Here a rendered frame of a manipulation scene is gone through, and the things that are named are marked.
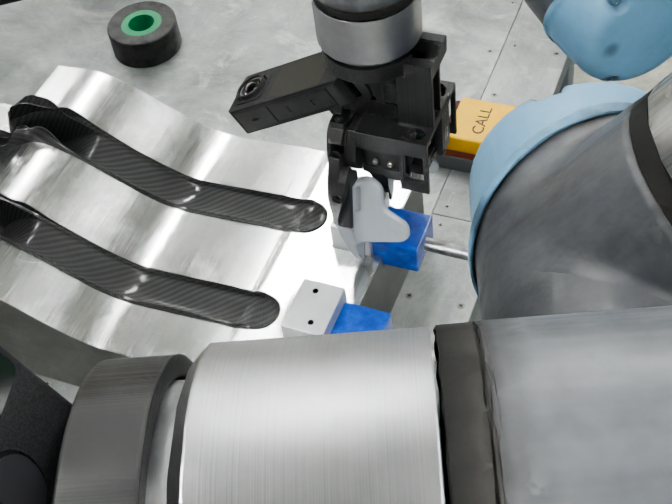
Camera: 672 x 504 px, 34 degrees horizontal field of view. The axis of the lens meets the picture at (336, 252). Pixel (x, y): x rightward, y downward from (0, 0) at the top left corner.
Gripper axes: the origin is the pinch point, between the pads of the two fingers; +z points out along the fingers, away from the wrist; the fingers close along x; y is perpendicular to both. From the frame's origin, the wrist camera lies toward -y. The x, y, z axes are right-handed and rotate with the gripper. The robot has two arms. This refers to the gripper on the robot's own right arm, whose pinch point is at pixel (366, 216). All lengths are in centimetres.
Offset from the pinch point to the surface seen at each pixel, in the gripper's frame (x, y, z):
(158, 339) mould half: -15.6, -12.8, 2.4
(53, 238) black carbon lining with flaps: -10.1, -25.4, -0.2
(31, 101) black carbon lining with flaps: 1.6, -33.5, -3.9
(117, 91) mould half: 6.8, -27.7, -1.9
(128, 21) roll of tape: 26.3, -39.7, 7.3
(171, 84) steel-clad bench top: 21.1, -32.3, 10.8
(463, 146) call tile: 17.8, 3.0, 8.1
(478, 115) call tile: 21.4, 3.5, 7.1
